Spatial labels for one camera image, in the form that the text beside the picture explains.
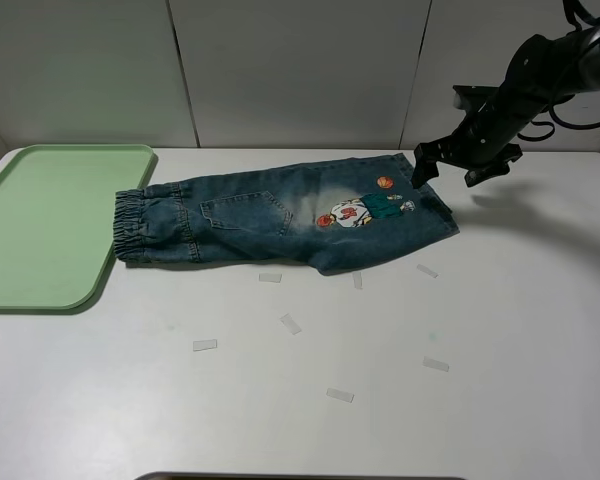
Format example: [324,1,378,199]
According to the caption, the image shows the children's blue denim shorts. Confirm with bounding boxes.
[113,153,459,275]

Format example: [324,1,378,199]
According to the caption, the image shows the light green plastic tray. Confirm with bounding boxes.
[0,145,156,311]

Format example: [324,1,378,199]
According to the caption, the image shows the clear tape strip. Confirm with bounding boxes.
[326,388,355,403]
[352,271,363,290]
[259,273,282,283]
[280,314,302,335]
[416,264,439,278]
[193,339,218,352]
[422,357,450,372]

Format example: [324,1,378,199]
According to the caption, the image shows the black right camera cable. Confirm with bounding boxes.
[517,0,600,142]

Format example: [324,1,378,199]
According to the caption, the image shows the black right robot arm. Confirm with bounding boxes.
[411,19,600,189]

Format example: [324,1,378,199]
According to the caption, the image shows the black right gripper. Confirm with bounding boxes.
[411,84,523,189]

